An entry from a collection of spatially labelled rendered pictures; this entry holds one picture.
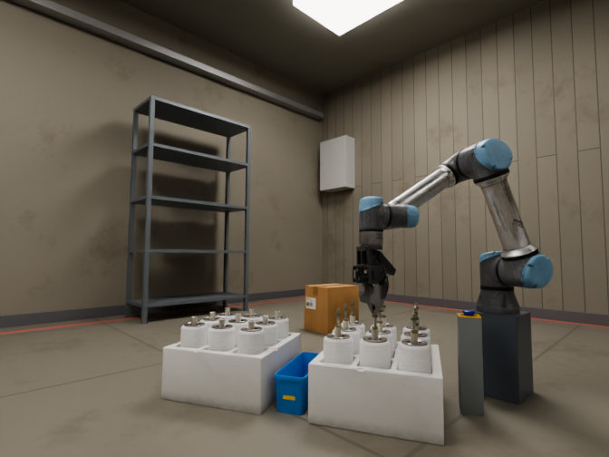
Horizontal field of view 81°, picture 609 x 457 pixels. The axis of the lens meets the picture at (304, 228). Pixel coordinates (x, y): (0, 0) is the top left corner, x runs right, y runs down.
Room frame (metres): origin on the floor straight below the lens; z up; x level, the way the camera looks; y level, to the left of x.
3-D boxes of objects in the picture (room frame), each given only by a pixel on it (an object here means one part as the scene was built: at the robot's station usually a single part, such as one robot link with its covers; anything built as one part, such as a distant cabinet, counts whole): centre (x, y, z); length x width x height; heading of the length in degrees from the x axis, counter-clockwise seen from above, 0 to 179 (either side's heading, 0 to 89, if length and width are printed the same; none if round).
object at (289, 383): (1.33, 0.00, 0.06); 0.30 x 0.11 x 0.12; 161
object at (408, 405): (1.25, -0.26, 0.09); 0.39 x 0.39 x 0.18; 71
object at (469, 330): (1.23, -0.56, 0.16); 0.07 x 0.07 x 0.31; 71
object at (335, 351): (1.18, -0.11, 0.16); 0.10 x 0.10 x 0.18
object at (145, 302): (3.09, 0.97, 0.86); 0.93 x 0.38 x 1.72; 134
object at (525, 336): (1.40, -0.75, 0.15); 0.18 x 0.18 x 0.30; 44
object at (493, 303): (1.40, -0.75, 0.35); 0.15 x 0.15 x 0.10
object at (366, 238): (1.13, -0.21, 0.57); 0.08 x 0.08 x 0.05
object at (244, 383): (1.43, 0.26, 0.09); 0.39 x 0.39 x 0.18; 71
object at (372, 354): (1.14, -0.22, 0.16); 0.10 x 0.10 x 0.18
